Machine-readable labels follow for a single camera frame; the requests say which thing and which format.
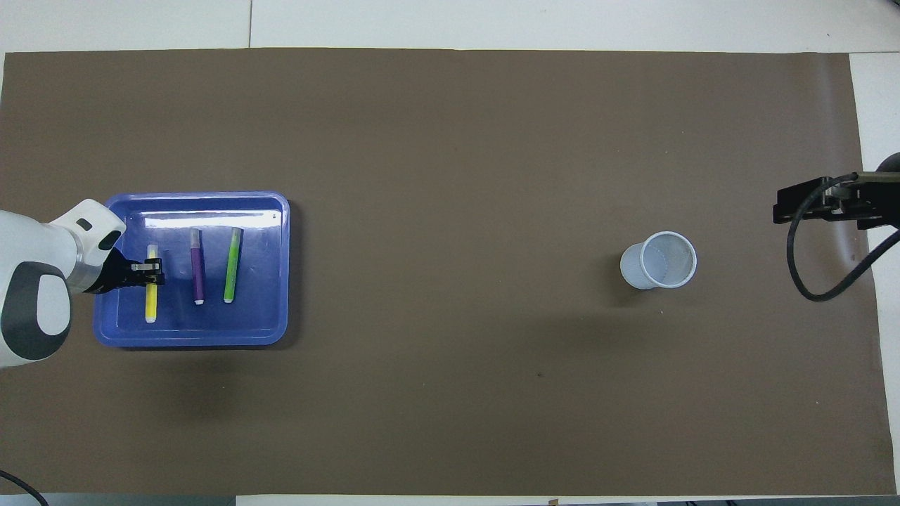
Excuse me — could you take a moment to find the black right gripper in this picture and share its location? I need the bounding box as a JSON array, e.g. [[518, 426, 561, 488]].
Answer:
[[773, 172, 900, 230]]

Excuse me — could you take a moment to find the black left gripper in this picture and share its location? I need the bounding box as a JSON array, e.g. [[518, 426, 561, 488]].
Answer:
[[95, 247, 166, 292]]

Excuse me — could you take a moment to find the yellow pen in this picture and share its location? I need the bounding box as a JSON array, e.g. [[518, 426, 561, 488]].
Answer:
[[145, 244, 160, 324]]

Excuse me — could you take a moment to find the purple pen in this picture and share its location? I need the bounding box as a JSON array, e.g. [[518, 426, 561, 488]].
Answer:
[[190, 228, 206, 306]]

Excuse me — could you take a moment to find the green pen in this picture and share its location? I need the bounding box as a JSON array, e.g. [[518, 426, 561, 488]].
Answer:
[[223, 226, 243, 304]]

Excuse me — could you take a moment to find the blue plastic tray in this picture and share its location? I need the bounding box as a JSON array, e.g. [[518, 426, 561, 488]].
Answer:
[[94, 191, 290, 349]]

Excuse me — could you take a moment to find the clear plastic cup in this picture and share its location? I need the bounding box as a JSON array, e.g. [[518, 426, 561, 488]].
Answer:
[[619, 231, 698, 290]]

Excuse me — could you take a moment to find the brown table mat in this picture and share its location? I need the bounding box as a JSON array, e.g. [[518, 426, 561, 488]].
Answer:
[[0, 48, 864, 496]]

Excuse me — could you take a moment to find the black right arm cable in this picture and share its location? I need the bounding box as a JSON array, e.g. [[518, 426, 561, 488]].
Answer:
[[786, 172, 900, 303]]

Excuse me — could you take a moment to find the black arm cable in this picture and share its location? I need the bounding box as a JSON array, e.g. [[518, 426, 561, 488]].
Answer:
[[0, 469, 49, 506], [786, 172, 900, 303]]

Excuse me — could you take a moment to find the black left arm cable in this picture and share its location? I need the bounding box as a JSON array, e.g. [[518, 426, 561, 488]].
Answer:
[[0, 469, 49, 506]]

